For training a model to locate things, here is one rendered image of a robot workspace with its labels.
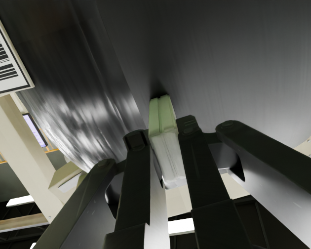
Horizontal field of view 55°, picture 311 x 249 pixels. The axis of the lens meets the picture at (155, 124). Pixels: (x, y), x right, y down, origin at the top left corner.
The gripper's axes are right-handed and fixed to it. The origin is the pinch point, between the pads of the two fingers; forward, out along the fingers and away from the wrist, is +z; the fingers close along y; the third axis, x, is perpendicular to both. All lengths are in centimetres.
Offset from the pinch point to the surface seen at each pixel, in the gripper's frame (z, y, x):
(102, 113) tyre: 3.3, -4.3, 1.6
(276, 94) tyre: 4.6, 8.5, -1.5
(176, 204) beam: 55, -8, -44
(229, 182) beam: 55, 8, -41
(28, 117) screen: 367, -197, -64
